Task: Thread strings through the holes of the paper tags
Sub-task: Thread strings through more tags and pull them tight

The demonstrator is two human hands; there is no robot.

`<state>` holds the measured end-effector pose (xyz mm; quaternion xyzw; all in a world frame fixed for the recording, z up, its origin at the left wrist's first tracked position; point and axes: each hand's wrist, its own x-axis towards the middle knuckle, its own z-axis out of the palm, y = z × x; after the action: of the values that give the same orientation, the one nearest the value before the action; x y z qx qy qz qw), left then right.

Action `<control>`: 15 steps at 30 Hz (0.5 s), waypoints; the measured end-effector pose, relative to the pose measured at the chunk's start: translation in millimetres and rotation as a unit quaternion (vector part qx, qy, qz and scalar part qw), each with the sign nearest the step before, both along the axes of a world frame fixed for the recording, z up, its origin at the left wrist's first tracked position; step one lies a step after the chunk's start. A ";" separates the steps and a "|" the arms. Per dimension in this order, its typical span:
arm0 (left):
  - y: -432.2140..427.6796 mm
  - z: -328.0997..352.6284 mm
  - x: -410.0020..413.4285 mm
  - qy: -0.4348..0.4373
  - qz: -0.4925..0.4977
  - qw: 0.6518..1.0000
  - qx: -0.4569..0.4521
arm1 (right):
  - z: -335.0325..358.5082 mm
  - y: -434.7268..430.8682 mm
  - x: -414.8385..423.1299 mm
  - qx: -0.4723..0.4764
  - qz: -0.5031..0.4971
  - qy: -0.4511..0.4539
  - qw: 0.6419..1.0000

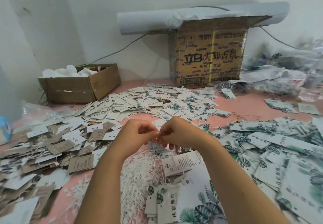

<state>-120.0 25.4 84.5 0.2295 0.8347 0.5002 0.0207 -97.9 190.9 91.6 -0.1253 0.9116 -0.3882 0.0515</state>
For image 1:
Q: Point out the person's left hand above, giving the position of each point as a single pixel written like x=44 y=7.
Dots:
x=134 y=135

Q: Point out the person's right hand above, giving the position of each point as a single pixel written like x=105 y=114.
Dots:
x=184 y=132

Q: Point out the heap of small tags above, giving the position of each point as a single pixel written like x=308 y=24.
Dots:
x=141 y=100

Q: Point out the pile of brown white tags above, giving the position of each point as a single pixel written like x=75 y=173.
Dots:
x=45 y=155

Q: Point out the pile of green leaf tags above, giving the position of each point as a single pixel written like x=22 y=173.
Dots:
x=275 y=153

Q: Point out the person's right forearm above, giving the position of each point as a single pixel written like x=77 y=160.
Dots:
x=242 y=187

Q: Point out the person's left forearm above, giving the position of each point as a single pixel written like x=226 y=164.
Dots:
x=101 y=196

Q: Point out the small open cardboard box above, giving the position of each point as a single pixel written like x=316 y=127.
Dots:
x=78 y=85

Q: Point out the large printed cardboard box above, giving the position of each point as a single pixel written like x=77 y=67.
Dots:
x=209 y=54

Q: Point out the white crumpled material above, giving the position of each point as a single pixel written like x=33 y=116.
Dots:
x=68 y=71

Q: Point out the clear plastic bag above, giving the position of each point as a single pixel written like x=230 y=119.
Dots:
x=36 y=111

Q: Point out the white roll in plastic wrap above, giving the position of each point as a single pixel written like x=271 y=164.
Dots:
x=146 y=19

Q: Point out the heap of clear plastic bags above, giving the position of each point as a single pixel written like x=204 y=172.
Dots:
x=295 y=69

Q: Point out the blue tissue pack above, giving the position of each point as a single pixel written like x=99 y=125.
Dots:
x=5 y=129

